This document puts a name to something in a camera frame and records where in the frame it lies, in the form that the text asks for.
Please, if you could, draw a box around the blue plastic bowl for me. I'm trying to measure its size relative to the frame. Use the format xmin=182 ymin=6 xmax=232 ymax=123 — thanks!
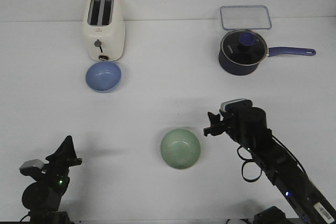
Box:
xmin=85 ymin=61 xmax=122 ymax=93

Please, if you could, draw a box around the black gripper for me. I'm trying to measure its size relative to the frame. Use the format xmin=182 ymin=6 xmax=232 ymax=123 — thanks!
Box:
xmin=31 ymin=135 xmax=82 ymax=195
xmin=203 ymin=106 xmax=252 ymax=143

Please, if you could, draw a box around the clear plastic container lid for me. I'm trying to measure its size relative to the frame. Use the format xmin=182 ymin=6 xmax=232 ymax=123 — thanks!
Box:
xmin=220 ymin=5 xmax=272 ymax=30

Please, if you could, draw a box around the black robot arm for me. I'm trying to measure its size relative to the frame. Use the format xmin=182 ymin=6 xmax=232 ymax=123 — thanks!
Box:
xmin=204 ymin=106 xmax=335 ymax=223
xmin=19 ymin=135 xmax=82 ymax=223

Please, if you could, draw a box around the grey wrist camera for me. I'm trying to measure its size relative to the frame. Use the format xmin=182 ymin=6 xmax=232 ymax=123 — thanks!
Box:
xmin=19 ymin=159 xmax=44 ymax=176
xmin=219 ymin=99 xmax=253 ymax=113

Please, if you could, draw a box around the dark blue saucepan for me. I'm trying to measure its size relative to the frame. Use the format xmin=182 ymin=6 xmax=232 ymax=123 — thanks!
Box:
xmin=218 ymin=29 xmax=317 ymax=76

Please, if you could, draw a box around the white two-slot toaster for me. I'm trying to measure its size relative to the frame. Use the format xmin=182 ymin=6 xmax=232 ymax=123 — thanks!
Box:
xmin=82 ymin=0 xmax=125 ymax=61

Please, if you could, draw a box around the glass pot lid blue knob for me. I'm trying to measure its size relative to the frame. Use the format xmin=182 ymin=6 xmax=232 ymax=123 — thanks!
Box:
xmin=221 ymin=29 xmax=268 ymax=66

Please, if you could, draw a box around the green plastic bowl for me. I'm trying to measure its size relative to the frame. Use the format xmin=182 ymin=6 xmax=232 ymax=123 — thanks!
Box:
xmin=160 ymin=128 xmax=201 ymax=169

